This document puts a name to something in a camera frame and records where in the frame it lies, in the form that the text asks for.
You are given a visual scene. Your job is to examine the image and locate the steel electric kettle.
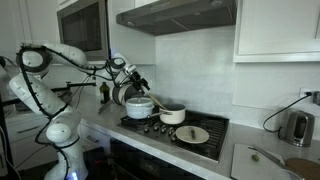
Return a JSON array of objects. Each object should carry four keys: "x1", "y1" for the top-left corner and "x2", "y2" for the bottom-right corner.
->
[{"x1": 279, "y1": 109, "x2": 316, "y2": 148}]

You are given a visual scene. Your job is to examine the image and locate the steel range hood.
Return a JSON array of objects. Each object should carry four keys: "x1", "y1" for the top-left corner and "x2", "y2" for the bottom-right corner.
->
[{"x1": 115, "y1": 0, "x2": 238, "y2": 37}]

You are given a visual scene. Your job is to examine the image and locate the dark olive oil bottle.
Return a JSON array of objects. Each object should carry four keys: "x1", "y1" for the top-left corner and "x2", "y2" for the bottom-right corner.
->
[{"x1": 99, "y1": 81, "x2": 111, "y2": 104}]

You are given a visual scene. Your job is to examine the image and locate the white upper cabinet steel handles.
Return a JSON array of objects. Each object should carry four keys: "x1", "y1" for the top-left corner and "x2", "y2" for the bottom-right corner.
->
[{"x1": 0, "y1": 0, "x2": 62, "y2": 66}]

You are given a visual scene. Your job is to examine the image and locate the black built-in oven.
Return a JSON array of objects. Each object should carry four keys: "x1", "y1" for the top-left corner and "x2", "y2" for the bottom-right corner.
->
[{"x1": 109, "y1": 138, "x2": 204, "y2": 180}]

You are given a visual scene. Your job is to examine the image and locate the black gas cooktop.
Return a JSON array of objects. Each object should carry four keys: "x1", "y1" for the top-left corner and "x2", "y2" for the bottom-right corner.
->
[{"x1": 117, "y1": 109, "x2": 230, "y2": 163}]

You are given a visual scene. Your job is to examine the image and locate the cream saucepan lid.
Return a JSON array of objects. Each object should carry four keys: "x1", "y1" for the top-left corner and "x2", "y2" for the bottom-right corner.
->
[{"x1": 175, "y1": 125, "x2": 210, "y2": 145}]

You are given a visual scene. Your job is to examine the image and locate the white wall outlet plate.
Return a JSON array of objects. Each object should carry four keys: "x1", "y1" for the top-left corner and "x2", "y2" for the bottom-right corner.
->
[{"x1": 298, "y1": 87, "x2": 320, "y2": 107}]

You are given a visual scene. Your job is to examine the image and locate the wide white upper cabinet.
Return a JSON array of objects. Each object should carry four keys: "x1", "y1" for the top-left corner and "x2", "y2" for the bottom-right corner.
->
[{"x1": 232, "y1": 0, "x2": 320, "y2": 64}]

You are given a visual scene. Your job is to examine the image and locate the white lower cabinet under toaster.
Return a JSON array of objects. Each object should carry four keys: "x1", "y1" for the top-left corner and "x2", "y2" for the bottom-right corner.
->
[{"x1": 4, "y1": 113, "x2": 59, "y2": 171}]

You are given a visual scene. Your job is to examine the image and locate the white casserole pot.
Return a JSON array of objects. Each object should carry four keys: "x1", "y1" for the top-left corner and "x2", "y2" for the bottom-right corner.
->
[{"x1": 125, "y1": 103, "x2": 155, "y2": 120}]

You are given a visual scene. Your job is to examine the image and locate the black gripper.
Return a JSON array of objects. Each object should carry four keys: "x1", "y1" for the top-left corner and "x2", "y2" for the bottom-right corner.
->
[{"x1": 130, "y1": 70, "x2": 151, "y2": 93}]

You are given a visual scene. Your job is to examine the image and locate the wooden spatula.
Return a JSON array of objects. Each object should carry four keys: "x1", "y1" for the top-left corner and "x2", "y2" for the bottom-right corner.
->
[{"x1": 145, "y1": 90, "x2": 169, "y2": 111}]

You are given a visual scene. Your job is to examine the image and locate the white drawer cabinet beside oven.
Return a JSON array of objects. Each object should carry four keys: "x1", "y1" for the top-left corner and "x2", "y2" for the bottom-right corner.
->
[{"x1": 79, "y1": 123, "x2": 113, "y2": 153}]

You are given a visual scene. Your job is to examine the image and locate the white casserole lid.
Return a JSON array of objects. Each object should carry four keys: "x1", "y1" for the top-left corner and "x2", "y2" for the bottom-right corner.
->
[{"x1": 125, "y1": 96, "x2": 155, "y2": 108}]

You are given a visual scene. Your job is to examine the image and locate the white cutting board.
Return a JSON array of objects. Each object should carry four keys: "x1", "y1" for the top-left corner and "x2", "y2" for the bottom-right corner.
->
[{"x1": 229, "y1": 143, "x2": 306, "y2": 180}]

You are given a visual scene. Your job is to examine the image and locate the black kettle cable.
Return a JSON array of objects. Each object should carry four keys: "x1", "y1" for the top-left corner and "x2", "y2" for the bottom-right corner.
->
[{"x1": 262, "y1": 94, "x2": 313, "y2": 133}]

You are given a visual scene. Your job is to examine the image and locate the dark drawer handle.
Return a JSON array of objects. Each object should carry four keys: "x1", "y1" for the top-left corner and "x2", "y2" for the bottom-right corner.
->
[
  {"x1": 16, "y1": 125, "x2": 40, "y2": 134},
  {"x1": 86, "y1": 135, "x2": 100, "y2": 144}
]

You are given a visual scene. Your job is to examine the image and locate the kitchen knife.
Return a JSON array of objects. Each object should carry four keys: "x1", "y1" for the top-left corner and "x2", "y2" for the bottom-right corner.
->
[{"x1": 248, "y1": 145, "x2": 306, "y2": 180}]

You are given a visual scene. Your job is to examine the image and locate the white saucepan with long handle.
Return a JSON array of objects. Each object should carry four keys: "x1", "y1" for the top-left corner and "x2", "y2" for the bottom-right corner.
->
[{"x1": 146, "y1": 103, "x2": 187, "y2": 126}]

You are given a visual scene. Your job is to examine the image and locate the built-in microwave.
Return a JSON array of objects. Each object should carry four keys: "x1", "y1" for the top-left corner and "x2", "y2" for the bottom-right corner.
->
[{"x1": 56, "y1": 0, "x2": 110, "y2": 62}]

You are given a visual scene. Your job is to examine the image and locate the round wooden board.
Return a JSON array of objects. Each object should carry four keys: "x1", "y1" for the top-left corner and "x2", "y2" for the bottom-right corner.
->
[{"x1": 284, "y1": 157, "x2": 320, "y2": 180}]

